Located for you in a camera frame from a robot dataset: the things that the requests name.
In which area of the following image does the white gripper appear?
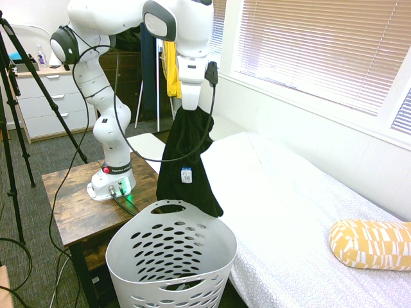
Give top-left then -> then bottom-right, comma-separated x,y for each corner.
179,81 -> 204,112

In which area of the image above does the black garment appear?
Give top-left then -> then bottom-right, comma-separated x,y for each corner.
155,106 -> 224,218

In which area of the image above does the white clothes rack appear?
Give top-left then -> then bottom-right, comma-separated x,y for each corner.
134,37 -> 177,133

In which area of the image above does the white perforated laundry basket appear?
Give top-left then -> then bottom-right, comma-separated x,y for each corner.
105,198 -> 239,308

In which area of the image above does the yellow hanging garment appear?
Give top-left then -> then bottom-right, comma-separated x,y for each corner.
162,39 -> 183,99

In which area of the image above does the blue hanging garment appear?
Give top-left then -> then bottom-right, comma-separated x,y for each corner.
139,28 -> 160,120

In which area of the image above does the dark wooden cabinet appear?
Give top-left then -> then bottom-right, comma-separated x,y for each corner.
98,28 -> 177,130

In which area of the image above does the small white window blind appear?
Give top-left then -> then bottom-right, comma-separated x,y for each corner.
208,0 -> 227,65

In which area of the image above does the cream bed mattress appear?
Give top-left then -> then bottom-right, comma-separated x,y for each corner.
127,114 -> 245,175

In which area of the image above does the white drawer dresser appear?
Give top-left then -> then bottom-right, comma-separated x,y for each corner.
12,66 -> 99,144

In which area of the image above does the wide white window blind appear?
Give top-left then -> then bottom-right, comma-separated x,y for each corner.
233,0 -> 411,117

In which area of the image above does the white circle-print duvet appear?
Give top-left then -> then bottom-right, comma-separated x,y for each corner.
198,130 -> 411,308

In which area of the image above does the clear plastic bottle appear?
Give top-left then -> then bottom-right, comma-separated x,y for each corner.
35,44 -> 49,69

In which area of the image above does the rustic wooden side table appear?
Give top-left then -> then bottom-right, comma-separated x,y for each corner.
41,157 -> 162,308

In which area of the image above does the grey storage box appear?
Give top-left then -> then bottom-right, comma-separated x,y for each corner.
9,53 -> 40,74

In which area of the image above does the narrow white window blind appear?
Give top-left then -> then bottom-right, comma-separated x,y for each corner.
389,87 -> 411,136

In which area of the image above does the yellow patterned bolster pillow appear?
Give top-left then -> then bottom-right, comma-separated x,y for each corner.
328,218 -> 411,273

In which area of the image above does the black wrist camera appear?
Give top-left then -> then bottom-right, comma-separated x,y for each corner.
205,61 -> 220,88

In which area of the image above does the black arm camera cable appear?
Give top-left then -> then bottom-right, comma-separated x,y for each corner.
47,25 -> 216,261

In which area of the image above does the grey base cable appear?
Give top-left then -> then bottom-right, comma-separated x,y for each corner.
119,189 -> 141,215

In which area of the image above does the thick black base cable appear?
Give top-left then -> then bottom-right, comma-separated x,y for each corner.
111,191 -> 137,216

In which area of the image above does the black camera tripod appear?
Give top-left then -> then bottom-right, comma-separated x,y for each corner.
0,9 -> 89,247

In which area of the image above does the black floor cable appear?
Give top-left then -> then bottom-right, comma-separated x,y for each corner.
0,236 -> 33,308

